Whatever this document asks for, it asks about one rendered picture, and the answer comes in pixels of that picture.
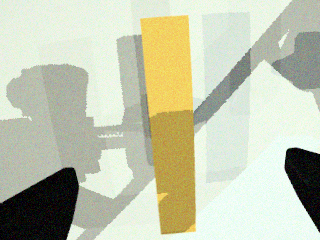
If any yellow bar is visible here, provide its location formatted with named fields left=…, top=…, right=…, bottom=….
left=140, top=15, right=196, bottom=235

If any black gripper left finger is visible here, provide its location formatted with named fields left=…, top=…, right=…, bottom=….
left=0, top=167, right=79, bottom=240

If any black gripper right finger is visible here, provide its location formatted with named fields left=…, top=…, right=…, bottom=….
left=284, top=148, right=320, bottom=232

